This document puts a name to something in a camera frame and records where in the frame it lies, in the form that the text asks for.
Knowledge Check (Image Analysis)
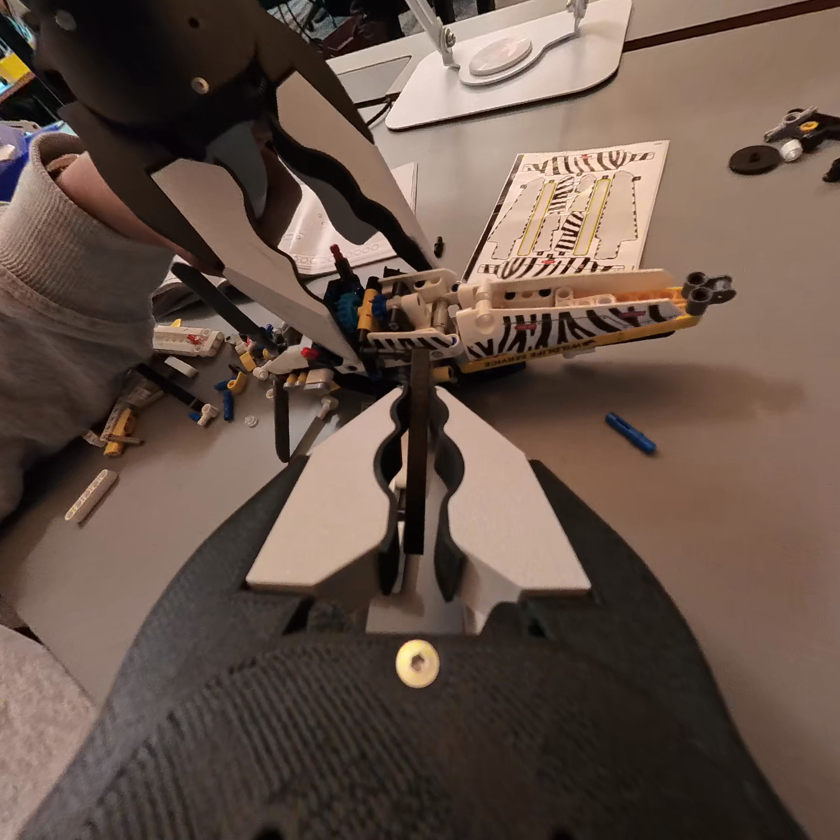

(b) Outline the person's left forearm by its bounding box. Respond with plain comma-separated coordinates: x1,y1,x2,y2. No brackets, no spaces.
0,131,178,519

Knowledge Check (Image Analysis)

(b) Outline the zebra striped lego helicopter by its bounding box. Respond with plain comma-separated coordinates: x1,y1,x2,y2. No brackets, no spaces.
252,243,736,395

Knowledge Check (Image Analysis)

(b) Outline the white tablet stand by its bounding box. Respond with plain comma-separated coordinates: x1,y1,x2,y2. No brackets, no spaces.
386,0,634,131

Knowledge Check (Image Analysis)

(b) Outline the blue lego pin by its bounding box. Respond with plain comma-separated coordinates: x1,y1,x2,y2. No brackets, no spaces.
605,412,657,455

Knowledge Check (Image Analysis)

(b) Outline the lego instruction booklet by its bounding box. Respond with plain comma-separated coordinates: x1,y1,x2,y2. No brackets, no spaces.
154,163,420,312

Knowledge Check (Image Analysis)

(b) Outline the blue plastic bin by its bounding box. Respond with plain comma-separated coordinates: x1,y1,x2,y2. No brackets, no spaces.
0,121,37,204

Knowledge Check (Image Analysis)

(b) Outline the short white lego beam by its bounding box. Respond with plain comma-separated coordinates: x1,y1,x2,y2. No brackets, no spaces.
64,469,119,524

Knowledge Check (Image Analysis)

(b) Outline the person's left hand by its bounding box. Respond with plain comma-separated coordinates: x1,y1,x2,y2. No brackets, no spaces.
258,139,304,245

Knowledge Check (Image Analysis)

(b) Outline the black cable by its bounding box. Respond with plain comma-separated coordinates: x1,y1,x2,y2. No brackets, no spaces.
354,92,401,129

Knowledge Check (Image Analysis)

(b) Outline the zebra sticker sheet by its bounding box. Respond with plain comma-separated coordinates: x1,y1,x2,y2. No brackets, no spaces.
462,141,670,283

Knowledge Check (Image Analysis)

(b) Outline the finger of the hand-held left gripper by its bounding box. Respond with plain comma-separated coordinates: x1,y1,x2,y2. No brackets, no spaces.
269,69,438,271
150,156,366,375

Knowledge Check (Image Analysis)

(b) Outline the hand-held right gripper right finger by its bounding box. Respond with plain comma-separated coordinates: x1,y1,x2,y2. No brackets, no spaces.
430,387,593,634

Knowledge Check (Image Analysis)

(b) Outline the long white lego beam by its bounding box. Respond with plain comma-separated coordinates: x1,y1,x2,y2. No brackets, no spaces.
82,384,165,447

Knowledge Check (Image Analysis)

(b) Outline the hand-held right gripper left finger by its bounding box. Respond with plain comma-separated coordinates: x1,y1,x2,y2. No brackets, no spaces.
246,387,411,598

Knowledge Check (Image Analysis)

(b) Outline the white lego panel assembly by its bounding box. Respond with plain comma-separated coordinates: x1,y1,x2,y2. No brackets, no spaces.
152,323,225,361

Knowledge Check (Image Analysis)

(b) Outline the small grey black lego assembly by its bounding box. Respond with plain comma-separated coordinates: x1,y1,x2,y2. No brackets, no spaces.
764,107,840,158

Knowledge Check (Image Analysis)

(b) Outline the long black lego beam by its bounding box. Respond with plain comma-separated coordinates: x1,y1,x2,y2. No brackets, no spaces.
402,348,431,555

